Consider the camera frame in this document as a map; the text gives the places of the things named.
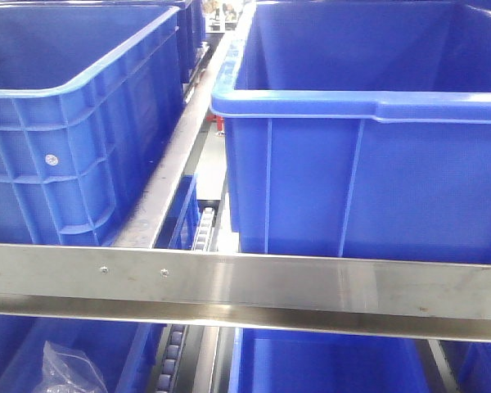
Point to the roller track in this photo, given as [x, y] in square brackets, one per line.
[186, 353]

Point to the large blue crate left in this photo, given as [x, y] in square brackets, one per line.
[89, 98]

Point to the lower blue crate left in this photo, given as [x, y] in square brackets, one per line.
[124, 352]

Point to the steel cross rail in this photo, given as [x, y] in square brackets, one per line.
[365, 297]

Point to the large blue crate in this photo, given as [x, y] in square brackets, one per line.
[360, 129]
[89, 98]

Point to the clear plastic bag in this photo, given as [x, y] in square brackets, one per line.
[68, 370]

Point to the lower blue crate right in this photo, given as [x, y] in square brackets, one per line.
[288, 361]

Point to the steel divider rail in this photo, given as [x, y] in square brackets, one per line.
[180, 158]

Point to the large blue crate right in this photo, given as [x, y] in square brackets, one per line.
[360, 129]

